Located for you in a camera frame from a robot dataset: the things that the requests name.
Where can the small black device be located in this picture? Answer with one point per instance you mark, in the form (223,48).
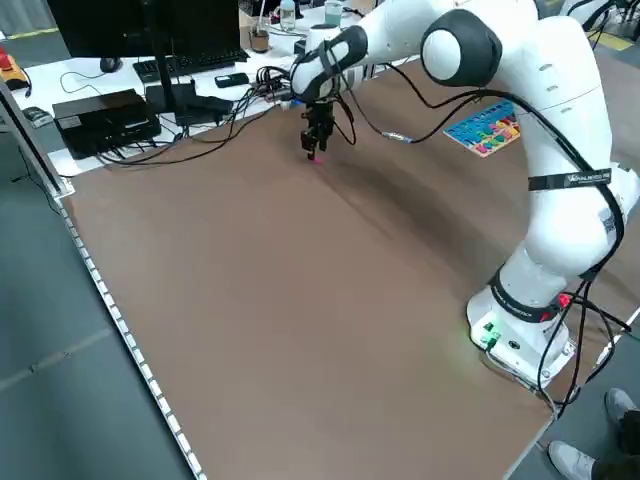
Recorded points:
(39,116)

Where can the clear plastic bottle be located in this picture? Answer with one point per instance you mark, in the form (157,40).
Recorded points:
(287,15)

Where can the red emergency stop button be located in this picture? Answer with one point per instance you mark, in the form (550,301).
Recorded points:
(7,62)

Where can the black computer box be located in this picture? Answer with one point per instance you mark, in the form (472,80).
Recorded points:
(100,125)

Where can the blue wooden toy board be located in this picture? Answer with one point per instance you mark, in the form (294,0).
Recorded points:
(480,137)

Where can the brown cup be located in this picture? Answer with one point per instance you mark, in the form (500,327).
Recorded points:
(259,42)

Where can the black monitor stand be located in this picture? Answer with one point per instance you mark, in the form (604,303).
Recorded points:
(161,75)

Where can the black handset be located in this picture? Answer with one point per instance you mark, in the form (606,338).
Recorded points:
(231,80)

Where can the usb hub with plugs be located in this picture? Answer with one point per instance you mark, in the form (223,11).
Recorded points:
(272,90)

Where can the green cup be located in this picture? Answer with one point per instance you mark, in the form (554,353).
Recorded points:
(334,12)

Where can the black keyboard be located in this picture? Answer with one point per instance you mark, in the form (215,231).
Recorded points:
(200,60)

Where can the white side desk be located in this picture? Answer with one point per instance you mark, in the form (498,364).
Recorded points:
(50,95)

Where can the aluminium frame post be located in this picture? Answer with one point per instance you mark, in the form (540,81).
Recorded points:
(60,185)

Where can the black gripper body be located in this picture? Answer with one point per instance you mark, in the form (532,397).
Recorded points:
(318,114)

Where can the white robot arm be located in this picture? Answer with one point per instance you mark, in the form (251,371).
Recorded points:
(550,125)
(570,7)

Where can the black mouse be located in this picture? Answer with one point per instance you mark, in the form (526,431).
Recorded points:
(110,64)

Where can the black monitor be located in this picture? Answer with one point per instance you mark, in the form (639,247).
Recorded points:
(125,25)

